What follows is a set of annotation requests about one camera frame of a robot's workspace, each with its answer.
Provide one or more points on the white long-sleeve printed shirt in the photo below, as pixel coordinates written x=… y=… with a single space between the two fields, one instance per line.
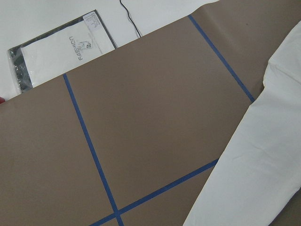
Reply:
x=260 y=169

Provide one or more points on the brown paper table cover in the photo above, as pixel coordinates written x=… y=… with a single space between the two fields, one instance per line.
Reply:
x=130 y=138

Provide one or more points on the plastic-bagged white garment package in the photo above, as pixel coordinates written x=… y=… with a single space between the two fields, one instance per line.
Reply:
x=59 y=50

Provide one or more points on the red object at edge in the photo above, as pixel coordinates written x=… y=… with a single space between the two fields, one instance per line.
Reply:
x=2 y=100

